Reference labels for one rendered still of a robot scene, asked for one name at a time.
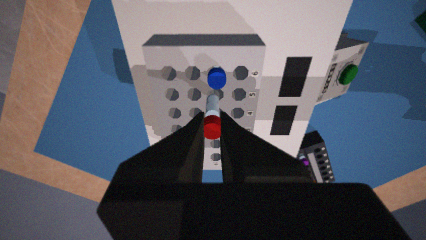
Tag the green tube rack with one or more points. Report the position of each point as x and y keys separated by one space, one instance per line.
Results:
x=421 y=21

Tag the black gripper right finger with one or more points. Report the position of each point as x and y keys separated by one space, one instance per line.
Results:
x=254 y=159

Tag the blue tube cap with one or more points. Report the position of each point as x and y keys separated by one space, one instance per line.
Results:
x=216 y=77

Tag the blue bench mat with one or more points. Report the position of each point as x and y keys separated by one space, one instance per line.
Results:
x=374 y=133

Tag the red-capped sample tube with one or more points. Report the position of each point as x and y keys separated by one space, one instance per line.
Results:
x=212 y=120

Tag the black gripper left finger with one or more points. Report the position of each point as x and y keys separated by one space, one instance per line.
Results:
x=170 y=158

